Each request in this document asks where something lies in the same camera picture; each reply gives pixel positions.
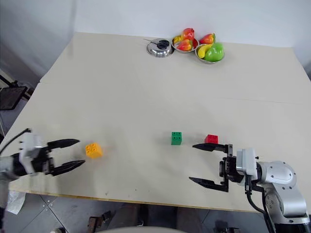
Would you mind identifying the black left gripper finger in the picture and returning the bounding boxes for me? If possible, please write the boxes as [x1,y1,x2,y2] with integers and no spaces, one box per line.
[51,160,86,177]
[47,138,81,152]

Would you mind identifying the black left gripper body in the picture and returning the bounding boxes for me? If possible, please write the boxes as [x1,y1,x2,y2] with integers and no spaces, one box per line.
[32,146,55,175]

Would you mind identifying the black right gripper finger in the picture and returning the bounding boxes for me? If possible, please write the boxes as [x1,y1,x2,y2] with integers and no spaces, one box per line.
[192,142,234,159]
[189,169,230,193]

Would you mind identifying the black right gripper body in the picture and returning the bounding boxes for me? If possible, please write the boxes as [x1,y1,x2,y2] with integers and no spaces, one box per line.
[219,156,244,184]

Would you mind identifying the red studded toy cube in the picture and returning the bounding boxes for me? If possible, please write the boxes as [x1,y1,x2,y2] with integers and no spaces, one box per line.
[204,134,219,145]

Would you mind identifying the yellow studded toy cube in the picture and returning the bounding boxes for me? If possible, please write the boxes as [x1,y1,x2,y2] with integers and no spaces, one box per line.
[85,142,104,160]

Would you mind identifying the green studded toy cube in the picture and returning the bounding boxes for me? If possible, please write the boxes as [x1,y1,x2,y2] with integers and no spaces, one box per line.
[171,131,183,146]

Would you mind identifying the dark metal foot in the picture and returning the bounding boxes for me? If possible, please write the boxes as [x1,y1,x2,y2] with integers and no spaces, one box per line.
[213,219,242,233]

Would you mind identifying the clear plastic bag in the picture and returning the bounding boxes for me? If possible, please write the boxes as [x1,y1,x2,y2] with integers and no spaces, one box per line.
[5,190,26,215]

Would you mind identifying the brown rusty metal foot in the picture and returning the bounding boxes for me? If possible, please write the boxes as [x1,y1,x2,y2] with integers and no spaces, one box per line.
[88,210,113,232]

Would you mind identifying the black mesh panel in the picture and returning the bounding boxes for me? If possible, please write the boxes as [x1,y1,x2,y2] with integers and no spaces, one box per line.
[0,85,28,112]

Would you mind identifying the black metal stand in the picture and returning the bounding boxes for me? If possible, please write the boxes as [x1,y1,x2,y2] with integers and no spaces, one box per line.
[0,72,19,88]

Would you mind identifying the steel bowl with green fruit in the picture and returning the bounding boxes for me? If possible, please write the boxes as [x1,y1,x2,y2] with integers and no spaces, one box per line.
[195,43,225,65]

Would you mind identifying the green toy pear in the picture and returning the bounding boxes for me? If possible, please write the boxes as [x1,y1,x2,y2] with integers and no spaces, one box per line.
[204,42,225,62]

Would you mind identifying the large yellow toy banana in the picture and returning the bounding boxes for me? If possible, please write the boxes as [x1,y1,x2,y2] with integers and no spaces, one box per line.
[197,44,213,59]

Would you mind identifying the steel bowl with red fruits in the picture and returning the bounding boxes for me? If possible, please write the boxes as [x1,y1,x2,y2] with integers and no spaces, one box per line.
[171,36,199,54]

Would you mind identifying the pointed red toy fruit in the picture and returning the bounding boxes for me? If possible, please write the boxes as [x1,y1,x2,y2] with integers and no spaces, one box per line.
[176,39,194,51]

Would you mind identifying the steel bowl holding scissors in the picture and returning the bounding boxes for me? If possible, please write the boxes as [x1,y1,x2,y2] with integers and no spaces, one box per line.
[146,38,175,58]

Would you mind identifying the red toy fruit green stem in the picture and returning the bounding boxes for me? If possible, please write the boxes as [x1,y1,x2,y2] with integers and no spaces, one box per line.
[199,33,216,45]

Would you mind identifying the round red toy fruit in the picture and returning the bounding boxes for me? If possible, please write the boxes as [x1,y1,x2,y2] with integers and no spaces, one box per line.
[180,28,195,41]

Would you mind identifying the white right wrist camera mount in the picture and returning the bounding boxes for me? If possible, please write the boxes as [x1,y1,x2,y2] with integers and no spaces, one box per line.
[236,148,259,177]

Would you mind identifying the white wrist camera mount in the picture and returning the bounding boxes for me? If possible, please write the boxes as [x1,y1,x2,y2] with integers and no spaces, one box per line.
[18,133,47,174]
[236,148,259,177]

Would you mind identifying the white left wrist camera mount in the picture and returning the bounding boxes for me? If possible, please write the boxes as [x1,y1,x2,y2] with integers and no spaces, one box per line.
[18,133,47,174]

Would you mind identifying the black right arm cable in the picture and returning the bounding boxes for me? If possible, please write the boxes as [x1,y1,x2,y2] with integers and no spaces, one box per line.
[244,173,268,216]

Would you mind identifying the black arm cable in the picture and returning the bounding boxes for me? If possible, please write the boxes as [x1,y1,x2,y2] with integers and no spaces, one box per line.
[0,128,33,152]
[244,173,268,216]

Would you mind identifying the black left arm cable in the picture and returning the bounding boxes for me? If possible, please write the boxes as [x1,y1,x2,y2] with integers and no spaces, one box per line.
[0,128,33,152]

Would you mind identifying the black-handled scissors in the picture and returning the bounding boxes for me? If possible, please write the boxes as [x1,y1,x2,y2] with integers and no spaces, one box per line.
[142,38,169,50]

